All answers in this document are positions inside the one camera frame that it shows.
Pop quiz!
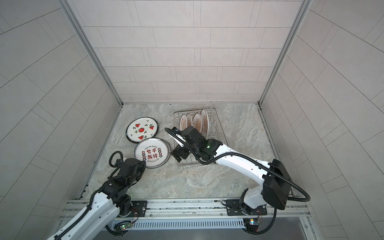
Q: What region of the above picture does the watermelon pattern plate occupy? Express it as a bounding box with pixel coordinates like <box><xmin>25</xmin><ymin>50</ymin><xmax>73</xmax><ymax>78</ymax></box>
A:
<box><xmin>126</xmin><ymin>117</ymin><xmax>159</xmax><ymax>144</ymax></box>

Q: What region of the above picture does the sunburst plate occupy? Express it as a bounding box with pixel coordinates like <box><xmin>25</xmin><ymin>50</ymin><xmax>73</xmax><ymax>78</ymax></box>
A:
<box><xmin>179</xmin><ymin>114</ymin><xmax>188</xmax><ymax>131</ymax></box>
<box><xmin>192</xmin><ymin>113</ymin><xmax>202</xmax><ymax>133</ymax></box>

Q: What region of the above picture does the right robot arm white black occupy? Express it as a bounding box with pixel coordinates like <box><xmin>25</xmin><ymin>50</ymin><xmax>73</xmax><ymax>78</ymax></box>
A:
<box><xmin>165</xmin><ymin>127</ymin><xmax>311</xmax><ymax>215</ymax></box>

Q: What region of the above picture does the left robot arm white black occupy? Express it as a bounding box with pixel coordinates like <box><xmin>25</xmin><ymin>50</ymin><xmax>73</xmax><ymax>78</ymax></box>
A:
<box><xmin>49</xmin><ymin>158</ymin><xmax>146</xmax><ymax>240</ymax></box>

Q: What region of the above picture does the sunburst plate front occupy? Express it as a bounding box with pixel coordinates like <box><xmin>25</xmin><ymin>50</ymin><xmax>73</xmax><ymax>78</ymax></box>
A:
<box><xmin>179</xmin><ymin>114</ymin><xmax>188</xmax><ymax>131</ymax></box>

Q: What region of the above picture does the left circuit board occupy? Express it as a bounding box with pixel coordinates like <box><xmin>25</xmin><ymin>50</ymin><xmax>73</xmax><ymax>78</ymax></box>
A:
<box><xmin>114</xmin><ymin>221</ymin><xmax>133</xmax><ymax>233</ymax></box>

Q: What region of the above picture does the circuit board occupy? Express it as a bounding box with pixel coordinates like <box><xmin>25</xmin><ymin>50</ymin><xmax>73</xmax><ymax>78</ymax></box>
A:
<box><xmin>114</xmin><ymin>221</ymin><xmax>133</xmax><ymax>233</ymax></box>
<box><xmin>243</xmin><ymin>219</ymin><xmax>260</xmax><ymax>235</ymax></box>

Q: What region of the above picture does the ventilation grille strip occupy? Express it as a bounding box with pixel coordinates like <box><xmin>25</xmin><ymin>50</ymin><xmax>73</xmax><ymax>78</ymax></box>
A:
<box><xmin>129</xmin><ymin>218</ymin><xmax>245</xmax><ymax>231</ymax></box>

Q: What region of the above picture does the right circuit board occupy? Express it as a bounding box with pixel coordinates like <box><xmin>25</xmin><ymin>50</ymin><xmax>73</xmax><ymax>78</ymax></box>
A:
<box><xmin>243</xmin><ymin>219</ymin><xmax>260</xmax><ymax>235</ymax></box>

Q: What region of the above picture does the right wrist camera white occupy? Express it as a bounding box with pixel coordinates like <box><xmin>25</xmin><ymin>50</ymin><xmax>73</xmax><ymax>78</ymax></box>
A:
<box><xmin>172</xmin><ymin>127</ymin><xmax>186</xmax><ymax>147</ymax></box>

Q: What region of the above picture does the wire dish rack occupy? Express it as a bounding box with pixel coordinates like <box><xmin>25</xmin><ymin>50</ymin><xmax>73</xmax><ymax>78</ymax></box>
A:
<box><xmin>166</xmin><ymin>108</ymin><xmax>228</xmax><ymax>170</ymax></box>

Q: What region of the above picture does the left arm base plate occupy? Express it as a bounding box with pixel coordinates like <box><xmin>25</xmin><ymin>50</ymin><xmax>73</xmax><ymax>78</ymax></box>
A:
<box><xmin>119</xmin><ymin>201</ymin><xmax>148</xmax><ymax>218</ymax></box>

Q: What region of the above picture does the aluminium mounting rail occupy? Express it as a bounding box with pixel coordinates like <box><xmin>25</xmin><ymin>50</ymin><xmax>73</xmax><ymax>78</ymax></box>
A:
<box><xmin>59</xmin><ymin>198</ymin><xmax>310</xmax><ymax>221</ymax></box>

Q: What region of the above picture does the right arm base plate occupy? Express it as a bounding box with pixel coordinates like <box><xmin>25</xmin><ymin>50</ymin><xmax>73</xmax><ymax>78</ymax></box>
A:
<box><xmin>221</xmin><ymin>199</ymin><xmax>268</xmax><ymax>217</ymax></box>

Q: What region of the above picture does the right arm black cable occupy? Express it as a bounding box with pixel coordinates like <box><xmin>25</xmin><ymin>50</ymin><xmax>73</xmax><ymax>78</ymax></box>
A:
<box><xmin>242</xmin><ymin>206</ymin><xmax>277</xmax><ymax>235</ymax></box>

